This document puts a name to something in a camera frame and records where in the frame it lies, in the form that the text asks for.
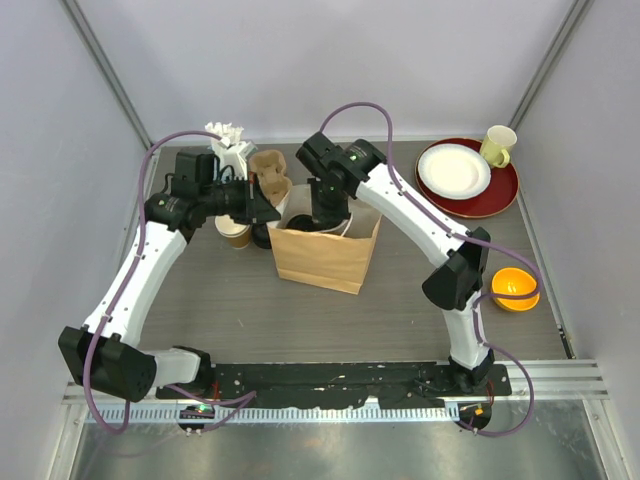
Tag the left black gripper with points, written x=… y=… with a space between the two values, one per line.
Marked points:
x=255 y=208

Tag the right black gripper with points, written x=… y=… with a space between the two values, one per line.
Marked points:
x=325 y=218

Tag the black coffee cup lid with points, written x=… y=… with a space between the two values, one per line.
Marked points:
x=304 y=223

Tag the brown paper bag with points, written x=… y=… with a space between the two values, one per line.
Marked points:
x=336 y=259

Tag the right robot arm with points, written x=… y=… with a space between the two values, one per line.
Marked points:
x=362 y=172

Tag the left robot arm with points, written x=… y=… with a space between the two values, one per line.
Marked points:
x=103 y=353

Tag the stack of black lids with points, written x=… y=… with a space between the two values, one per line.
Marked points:
x=260 y=236

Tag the stack of paper cups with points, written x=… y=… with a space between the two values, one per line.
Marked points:
x=237 y=235

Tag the cardboard cup carrier stack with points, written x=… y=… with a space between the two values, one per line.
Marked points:
x=270 y=169

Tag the white paper plate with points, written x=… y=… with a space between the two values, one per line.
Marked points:
x=454 y=171

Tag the pale yellow mug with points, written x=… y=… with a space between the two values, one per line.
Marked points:
x=497 y=145

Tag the orange bowl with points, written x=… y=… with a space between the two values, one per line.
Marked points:
x=514 y=281

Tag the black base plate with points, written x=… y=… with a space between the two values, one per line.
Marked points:
x=342 y=385

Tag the aluminium frame rail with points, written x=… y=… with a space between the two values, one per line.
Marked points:
x=538 y=381

